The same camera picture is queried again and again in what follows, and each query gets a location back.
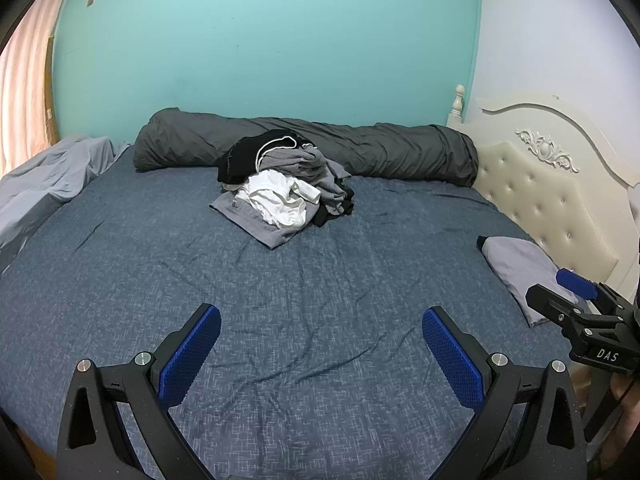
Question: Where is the black sweater white trim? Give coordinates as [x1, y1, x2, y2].
[217, 129, 309, 185]

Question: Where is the folded light grey garment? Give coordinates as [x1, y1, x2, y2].
[476, 236, 587, 327]

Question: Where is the light grey blanket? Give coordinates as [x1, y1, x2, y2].
[0, 136, 129, 269]

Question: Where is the person right hand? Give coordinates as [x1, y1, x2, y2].
[600, 374, 640, 468]

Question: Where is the white crumpled garment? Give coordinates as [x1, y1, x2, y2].
[235, 169, 321, 229]

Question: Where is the grey crumpled garment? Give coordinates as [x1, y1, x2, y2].
[209, 144, 354, 249]

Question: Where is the blue patterned bed sheet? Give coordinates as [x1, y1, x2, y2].
[1, 154, 568, 479]

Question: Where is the pink curtain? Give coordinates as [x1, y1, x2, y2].
[1, 0, 63, 174]

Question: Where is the dark grey rolled duvet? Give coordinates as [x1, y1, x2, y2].
[132, 107, 480, 188]

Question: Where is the cream tufted headboard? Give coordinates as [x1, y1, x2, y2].
[447, 86, 639, 300]

